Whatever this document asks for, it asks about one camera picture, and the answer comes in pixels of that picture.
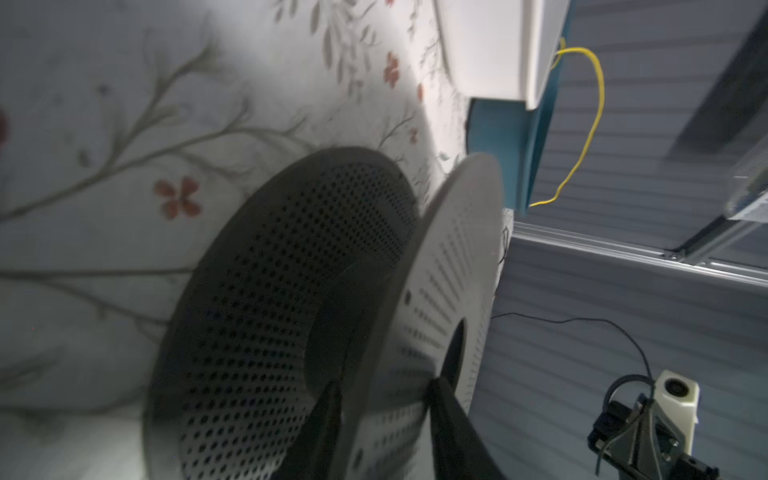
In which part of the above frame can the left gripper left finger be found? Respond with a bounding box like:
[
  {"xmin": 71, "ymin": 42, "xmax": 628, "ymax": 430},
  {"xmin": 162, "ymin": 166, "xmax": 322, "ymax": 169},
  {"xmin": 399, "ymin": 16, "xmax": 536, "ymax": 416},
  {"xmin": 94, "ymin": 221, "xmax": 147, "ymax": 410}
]
[{"xmin": 271, "ymin": 380, "xmax": 342, "ymax": 480}]

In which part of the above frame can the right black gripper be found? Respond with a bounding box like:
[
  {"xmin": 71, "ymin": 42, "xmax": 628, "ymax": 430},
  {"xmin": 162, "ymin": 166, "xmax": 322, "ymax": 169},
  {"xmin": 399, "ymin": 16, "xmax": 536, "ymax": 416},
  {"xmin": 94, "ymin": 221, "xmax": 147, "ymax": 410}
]
[{"xmin": 588, "ymin": 374, "xmax": 720, "ymax": 480}]

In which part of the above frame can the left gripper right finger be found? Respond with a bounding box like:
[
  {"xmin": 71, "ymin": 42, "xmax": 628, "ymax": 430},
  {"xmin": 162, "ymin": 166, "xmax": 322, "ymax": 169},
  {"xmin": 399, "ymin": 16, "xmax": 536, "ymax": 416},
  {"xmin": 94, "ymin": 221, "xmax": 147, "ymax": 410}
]
[{"xmin": 426, "ymin": 377, "xmax": 505, "ymax": 480}]

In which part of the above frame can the dark grey cable spool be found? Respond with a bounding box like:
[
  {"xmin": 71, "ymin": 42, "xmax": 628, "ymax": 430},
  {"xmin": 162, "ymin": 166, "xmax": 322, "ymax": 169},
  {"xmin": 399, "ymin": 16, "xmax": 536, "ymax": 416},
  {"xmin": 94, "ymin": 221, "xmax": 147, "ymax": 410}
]
[{"xmin": 143, "ymin": 147, "xmax": 503, "ymax": 479}]

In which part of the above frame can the black cable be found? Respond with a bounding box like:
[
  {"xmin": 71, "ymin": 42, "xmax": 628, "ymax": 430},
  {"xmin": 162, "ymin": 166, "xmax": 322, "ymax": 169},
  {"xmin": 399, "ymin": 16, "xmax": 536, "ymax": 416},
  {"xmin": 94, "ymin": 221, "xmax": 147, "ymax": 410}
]
[{"xmin": 490, "ymin": 227, "xmax": 655, "ymax": 385}]

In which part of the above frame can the teal plastic tray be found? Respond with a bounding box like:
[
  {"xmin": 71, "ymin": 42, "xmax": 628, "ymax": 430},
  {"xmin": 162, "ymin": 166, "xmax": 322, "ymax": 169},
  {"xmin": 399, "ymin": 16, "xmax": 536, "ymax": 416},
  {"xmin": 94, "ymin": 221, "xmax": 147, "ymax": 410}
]
[{"xmin": 467, "ymin": 3, "xmax": 571, "ymax": 216}]

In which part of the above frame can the white plastic tray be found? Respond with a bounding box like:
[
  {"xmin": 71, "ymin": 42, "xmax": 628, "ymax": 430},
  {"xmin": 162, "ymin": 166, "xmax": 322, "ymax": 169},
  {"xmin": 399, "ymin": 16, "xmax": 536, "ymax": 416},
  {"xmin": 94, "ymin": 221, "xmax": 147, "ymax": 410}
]
[{"xmin": 435, "ymin": 0, "xmax": 570, "ymax": 111}]

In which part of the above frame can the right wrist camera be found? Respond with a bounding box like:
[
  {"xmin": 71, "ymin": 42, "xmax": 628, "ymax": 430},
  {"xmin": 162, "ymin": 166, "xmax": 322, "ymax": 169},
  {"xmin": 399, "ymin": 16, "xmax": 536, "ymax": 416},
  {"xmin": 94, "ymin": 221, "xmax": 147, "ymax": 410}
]
[{"xmin": 655, "ymin": 370, "xmax": 701, "ymax": 455}]

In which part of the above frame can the white wire mesh basket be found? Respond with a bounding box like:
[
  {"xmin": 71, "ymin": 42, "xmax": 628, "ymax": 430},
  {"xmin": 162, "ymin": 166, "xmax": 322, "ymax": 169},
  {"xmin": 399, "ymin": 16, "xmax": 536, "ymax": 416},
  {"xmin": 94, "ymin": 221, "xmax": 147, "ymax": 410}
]
[{"xmin": 724, "ymin": 136, "xmax": 768, "ymax": 224}]

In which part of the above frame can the yellow cable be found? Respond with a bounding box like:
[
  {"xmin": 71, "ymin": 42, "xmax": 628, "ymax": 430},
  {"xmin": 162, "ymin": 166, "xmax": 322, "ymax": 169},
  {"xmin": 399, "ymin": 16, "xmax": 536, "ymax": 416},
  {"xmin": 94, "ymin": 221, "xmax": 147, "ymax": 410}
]
[{"xmin": 527, "ymin": 37, "xmax": 606, "ymax": 209}]

